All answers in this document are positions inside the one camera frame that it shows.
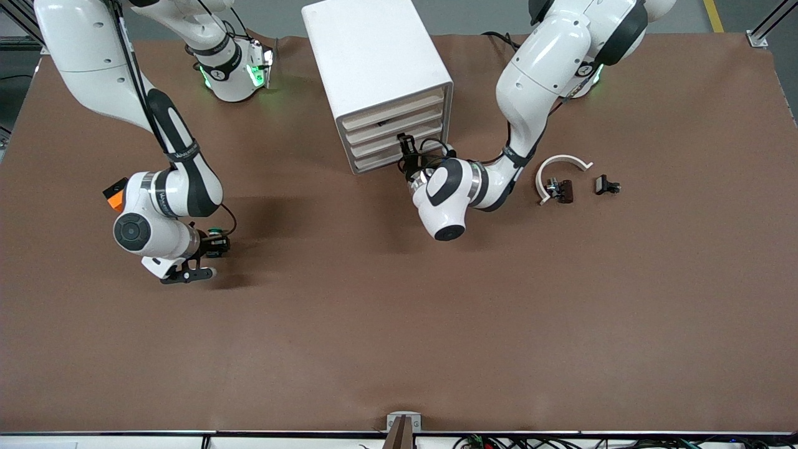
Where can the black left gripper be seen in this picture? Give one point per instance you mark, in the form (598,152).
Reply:
(412,163)

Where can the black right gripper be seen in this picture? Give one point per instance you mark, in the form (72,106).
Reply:
(216,244)

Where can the green push button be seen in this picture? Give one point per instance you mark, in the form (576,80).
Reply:
(217,232)

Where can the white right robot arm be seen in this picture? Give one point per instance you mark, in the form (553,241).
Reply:
(93,56)

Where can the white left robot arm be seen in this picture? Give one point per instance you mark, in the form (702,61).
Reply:
(542,62)

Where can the brown table cover sheet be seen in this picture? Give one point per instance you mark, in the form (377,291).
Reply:
(399,299)

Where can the white curved plastic part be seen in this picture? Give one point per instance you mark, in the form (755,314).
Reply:
(564,157)

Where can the small brown contact block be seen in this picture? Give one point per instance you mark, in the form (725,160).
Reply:
(566,191)

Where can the small black contact block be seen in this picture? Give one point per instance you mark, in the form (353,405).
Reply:
(602,184)

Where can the orange and black switch box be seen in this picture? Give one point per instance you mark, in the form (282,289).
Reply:
(114,201)

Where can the white table edge rail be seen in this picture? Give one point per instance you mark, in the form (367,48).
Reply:
(124,443)

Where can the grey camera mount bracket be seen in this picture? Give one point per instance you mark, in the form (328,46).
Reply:
(394,421)

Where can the aluminium frame profile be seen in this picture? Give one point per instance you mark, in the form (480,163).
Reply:
(25,24)
(757,38)

